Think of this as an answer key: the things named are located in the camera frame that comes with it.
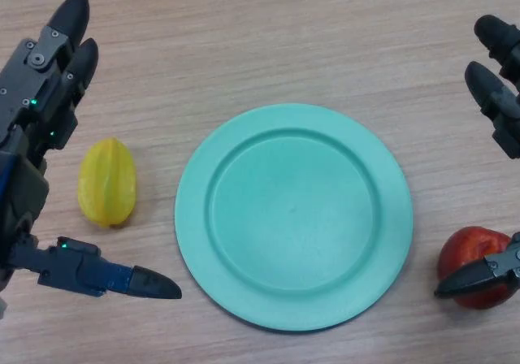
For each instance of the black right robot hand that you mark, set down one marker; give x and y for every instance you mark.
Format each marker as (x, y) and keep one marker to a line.
(503, 108)

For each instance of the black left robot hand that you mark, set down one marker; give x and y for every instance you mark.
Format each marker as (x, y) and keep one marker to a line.
(24, 108)

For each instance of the yellow starfruit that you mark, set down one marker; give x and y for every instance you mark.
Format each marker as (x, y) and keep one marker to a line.
(107, 181)

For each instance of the red apple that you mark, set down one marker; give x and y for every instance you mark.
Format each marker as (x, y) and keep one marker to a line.
(463, 246)

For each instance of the green round plate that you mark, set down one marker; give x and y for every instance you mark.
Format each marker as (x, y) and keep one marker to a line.
(292, 213)

